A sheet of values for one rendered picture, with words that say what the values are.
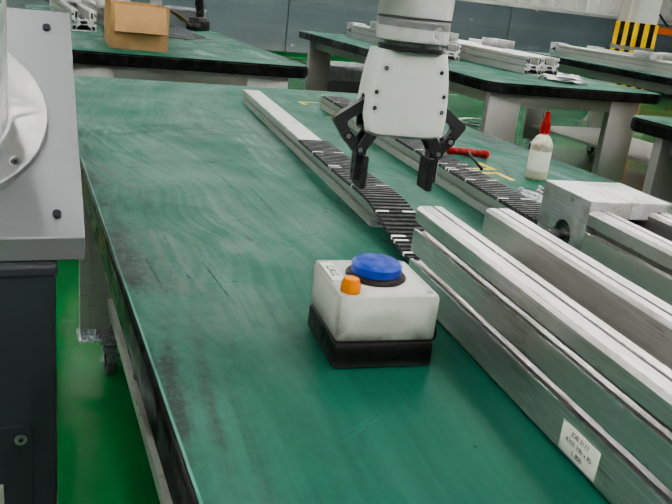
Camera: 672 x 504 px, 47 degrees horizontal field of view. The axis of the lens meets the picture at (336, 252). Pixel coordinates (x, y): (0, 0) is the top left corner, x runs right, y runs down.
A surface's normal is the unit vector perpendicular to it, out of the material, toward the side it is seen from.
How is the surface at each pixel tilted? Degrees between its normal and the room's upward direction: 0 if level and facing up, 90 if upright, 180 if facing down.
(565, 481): 0
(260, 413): 0
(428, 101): 92
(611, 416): 90
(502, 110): 90
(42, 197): 45
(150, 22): 69
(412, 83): 91
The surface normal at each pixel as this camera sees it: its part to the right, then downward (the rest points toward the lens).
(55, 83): 0.34, -0.43
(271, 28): 0.37, 0.33
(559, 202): -0.96, -0.01
